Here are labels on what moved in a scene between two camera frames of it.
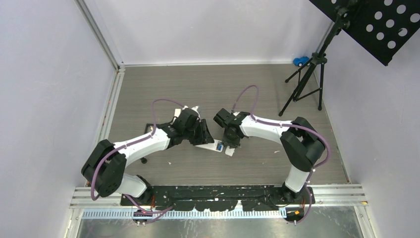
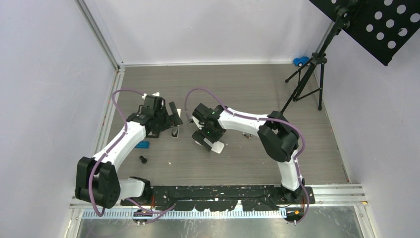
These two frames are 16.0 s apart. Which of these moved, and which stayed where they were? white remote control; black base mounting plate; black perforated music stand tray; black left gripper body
Moved: black left gripper body
Stayed: white remote control; black base mounting plate; black perforated music stand tray
